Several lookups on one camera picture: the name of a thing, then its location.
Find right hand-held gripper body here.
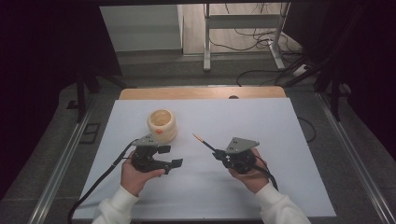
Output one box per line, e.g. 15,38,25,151
221,136,261,175

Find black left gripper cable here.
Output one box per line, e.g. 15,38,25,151
67,139,138,224

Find person's left hand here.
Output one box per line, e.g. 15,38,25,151
120,150,166,197

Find white metal stand frame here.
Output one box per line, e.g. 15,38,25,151
203,2,292,73

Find white power strip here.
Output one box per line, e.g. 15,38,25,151
291,63,311,77

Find cream wooden pen holder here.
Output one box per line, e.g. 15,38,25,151
147,108,178,145

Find silver metal floor rail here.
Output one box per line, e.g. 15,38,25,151
315,91,396,224
27,101,96,224

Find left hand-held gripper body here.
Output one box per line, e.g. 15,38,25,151
130,133,175,175

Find black paintbrush with orange ferrule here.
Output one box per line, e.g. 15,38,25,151
191,133,218,153

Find wooden table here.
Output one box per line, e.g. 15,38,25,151
119,86,287,101

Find white panel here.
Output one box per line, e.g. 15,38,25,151
99,4,185,52

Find tangle of black floor cables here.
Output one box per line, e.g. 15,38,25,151
207,2,304,57

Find black cable beside table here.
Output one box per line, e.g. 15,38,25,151
297,116,318,145

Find dark curtain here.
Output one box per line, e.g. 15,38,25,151
0,0,123,200
284,0,396,161

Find black metal stand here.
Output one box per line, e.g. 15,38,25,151
274,52,354,122
65,69,129,123

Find black rectangular floor frame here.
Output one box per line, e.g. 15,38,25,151
78,122,102,146

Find person's right hand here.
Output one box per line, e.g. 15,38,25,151
228,147,271,195

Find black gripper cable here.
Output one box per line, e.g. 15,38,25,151
67,139,138,224
252,154,279,191

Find white board mat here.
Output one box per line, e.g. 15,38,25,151
72,97,337,220

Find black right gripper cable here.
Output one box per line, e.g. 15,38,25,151
252,154,279,191

